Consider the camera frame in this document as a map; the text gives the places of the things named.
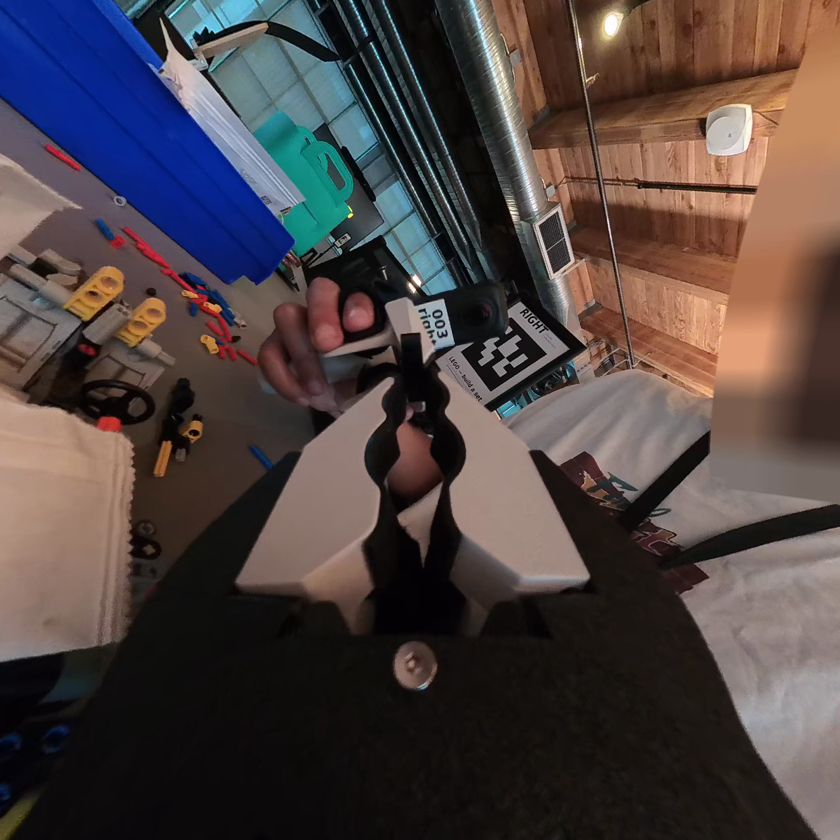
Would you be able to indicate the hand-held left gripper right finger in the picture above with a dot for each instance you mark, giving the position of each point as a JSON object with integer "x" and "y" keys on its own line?
{"x": 518, "y": 512}

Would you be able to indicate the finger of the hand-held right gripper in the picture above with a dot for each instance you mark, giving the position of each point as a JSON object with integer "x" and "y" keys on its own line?
{"x": 401, "y": 315}
{"x": 413, "y": 367}

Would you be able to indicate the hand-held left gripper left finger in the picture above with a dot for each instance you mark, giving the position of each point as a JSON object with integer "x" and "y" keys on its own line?
{"x": 315, "y": 512}

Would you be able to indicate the small black yellow lego assembly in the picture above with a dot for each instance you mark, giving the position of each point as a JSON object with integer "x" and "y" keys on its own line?
{"x": 180, "y": 426}

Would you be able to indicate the partly built lego car chassis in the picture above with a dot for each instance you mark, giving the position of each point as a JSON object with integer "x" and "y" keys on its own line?
{"x": 39, "y": 315}

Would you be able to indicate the wooden board on black arm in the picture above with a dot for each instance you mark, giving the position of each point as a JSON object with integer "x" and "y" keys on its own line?
{"x": 262, "y": 36}

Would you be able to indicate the blue lego pin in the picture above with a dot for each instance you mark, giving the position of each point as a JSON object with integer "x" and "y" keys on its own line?
{"x": 260, "y": 457}

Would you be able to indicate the black lego gears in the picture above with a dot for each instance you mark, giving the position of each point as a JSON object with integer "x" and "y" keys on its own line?
{"x": 144, "y": 544}

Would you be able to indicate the pile of small lego pieces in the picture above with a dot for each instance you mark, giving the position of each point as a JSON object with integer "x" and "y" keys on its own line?
{"x": 210, "y": 308}

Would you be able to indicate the black lego steering wheel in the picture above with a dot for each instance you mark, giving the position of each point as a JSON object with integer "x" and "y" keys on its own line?
{"x": 118, "y": 401}

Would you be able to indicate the red lego pin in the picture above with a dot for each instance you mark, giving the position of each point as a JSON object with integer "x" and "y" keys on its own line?
{"x": 62, "y": 157}

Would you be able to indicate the person's right hand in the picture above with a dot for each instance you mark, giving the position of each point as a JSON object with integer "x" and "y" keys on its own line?
{"x": 295, "y": 354}

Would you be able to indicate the black-white marker sign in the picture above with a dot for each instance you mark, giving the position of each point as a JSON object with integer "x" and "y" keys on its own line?
{"x": 518, "y": 354}

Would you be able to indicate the teal plastic container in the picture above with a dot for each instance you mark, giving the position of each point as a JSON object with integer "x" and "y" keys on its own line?
{"x": 308, "y": 184}

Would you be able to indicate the rusty ceiling pipe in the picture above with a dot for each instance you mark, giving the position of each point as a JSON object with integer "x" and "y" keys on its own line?
{"x": 604, "y": 197}

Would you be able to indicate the white paper bags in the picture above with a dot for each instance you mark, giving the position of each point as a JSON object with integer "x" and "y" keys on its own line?
{"x": 229, "y": 131}

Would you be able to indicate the white printed t-shirt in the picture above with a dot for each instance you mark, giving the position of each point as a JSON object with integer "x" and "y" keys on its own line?
{"x": 754, "y": 656}

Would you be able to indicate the white ceiling device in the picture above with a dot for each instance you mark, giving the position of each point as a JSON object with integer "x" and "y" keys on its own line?
{"x": 728, "y": 129}

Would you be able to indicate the round ceiling lamp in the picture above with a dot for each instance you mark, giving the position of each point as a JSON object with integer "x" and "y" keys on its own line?
{"x": 611, "y": 24}

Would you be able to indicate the blue plastic bin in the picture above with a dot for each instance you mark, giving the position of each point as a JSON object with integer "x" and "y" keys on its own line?
{"x": 131, "y": 131}

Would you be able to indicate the white duct vent grille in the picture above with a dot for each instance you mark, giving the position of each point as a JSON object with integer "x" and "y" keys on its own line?
{"x": 552, "y": 239}

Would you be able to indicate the wide metal ventilation duct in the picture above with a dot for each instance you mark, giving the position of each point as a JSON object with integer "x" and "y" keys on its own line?
{"x": 505, "y": 131}

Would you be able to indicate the black ceiling track rail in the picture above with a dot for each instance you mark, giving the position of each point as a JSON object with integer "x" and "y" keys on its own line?
{"x": 695, "y": 187}

